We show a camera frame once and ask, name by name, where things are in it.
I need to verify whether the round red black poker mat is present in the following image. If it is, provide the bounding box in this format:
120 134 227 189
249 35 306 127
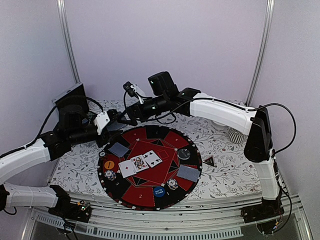
97 125 202 211

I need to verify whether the queen of hearts card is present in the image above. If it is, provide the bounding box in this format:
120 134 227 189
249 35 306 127
130 155 149 173

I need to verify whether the dealt card seat ten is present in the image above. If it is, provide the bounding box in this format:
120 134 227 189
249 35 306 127
177 165 201 183

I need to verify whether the blue card deck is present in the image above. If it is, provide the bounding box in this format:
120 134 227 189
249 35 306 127
106 122 126 132

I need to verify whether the black triangular card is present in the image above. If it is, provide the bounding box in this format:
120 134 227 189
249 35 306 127
202 155 216 167

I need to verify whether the dealt card seat five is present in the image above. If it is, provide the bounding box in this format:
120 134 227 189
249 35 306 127
108 142 129 158

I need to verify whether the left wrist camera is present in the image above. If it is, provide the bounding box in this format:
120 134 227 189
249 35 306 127
93 111 110 136

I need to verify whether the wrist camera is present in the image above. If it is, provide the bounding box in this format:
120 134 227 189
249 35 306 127
122 81 149 106
93 111 110 136

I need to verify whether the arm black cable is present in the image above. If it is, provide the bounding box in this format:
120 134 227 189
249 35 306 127
0 97 105 158
123 89 297 153

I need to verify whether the aluminium poker chip case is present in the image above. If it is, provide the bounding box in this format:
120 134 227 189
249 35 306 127
52 83 90 114

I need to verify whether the left aluminium corner post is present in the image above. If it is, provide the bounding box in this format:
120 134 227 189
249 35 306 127
56 0 81 84

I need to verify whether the striped grey mug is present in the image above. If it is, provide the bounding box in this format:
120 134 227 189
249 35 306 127
228 128 246 144

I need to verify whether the front aluminium rail frame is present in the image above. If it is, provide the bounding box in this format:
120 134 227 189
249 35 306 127
21 193 315 240

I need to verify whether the clear dealer button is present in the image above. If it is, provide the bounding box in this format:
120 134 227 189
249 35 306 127
177 148 191 161

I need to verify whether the right aluminium corner post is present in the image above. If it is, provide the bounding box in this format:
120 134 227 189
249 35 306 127
245 0 275 106

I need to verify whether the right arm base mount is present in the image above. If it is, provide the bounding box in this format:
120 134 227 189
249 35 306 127
240 199 285 223

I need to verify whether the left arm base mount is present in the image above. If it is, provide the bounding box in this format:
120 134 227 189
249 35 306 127
48 198 92 223

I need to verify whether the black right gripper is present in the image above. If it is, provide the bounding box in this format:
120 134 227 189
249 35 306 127
117 93 169 126

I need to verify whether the aluminium corner post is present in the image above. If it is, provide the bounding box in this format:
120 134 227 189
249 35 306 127
56 0 81 84
245 0 275 106

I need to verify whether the three of clubs card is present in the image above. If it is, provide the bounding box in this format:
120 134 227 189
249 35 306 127
142 150 162 168

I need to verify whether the white ceramic bowl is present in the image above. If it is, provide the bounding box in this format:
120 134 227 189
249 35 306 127
212 122 228 131

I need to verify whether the blue white chip stack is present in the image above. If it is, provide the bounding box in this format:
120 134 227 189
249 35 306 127
167 178 179 190
104 170 117 181

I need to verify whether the blue small blind button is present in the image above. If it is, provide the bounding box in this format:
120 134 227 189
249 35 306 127
153 186 166 198

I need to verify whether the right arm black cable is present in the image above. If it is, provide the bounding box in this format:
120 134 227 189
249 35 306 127
123 89 297 153

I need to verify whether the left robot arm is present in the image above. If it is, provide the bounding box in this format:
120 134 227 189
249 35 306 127
0 104 118 217

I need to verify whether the orange big blind button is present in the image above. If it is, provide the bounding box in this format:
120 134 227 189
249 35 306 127
103 160 115 170

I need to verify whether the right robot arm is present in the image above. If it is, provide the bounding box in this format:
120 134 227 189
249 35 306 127
118 71 281 218

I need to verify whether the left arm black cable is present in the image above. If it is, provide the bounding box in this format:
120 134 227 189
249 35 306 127
0 97 105 158

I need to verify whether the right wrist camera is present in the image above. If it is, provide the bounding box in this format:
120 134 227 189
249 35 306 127
122 81 149 106

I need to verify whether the ace of diamonds card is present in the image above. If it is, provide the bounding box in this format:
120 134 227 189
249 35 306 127
118 160 137 178

